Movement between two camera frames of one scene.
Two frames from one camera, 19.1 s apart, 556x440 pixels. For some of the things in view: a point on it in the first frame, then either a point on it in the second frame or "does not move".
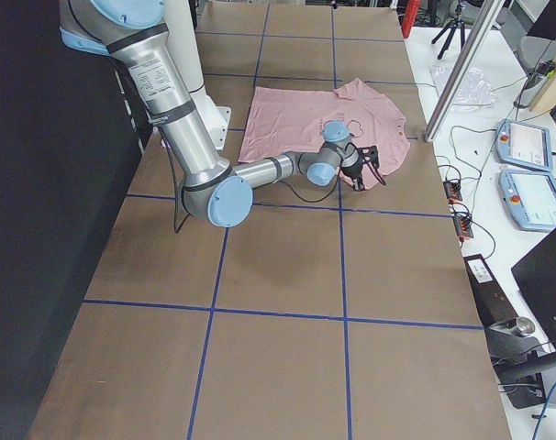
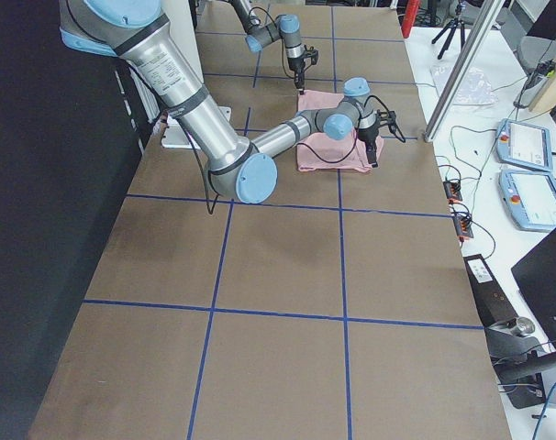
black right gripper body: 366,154 to 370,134
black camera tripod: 452,25 does not move
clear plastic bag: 472,90 does not move
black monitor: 545,277 does not move
